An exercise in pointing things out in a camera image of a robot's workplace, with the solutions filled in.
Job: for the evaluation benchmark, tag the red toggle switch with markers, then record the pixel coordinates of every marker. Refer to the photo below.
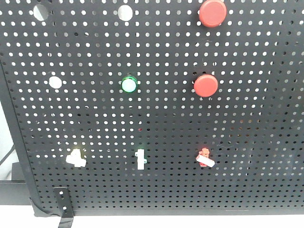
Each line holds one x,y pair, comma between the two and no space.
203,158

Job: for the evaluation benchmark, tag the yellow-lit white toggle switch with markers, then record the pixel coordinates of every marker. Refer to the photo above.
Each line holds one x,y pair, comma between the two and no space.
75,158

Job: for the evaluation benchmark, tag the black perforated pegboard panel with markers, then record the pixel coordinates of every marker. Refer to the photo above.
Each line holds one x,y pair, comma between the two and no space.
61,67

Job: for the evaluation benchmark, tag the green illuminated push button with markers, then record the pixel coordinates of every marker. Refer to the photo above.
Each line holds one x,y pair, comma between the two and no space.
129,84

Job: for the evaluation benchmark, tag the lower red mushroom push button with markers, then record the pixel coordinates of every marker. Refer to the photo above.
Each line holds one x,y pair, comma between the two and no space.
205,85

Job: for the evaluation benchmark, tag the red mushroom push button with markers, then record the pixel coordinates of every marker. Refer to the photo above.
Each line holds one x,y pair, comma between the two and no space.
212,13
205,85

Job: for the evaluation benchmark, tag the upper red mushroom push button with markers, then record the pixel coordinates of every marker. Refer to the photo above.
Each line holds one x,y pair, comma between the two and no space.
212,13

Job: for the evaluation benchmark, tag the black open box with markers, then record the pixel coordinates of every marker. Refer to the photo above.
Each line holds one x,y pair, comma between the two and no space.
14,191

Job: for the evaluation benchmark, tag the white standing desk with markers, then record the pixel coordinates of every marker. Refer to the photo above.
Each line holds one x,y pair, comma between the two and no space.
23,217

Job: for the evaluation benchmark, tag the green-lit white toggle switch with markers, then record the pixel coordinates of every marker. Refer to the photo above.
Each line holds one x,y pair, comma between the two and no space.
141,161

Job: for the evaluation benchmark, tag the left black clamp bracket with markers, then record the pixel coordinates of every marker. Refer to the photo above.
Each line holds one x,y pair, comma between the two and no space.
64,206

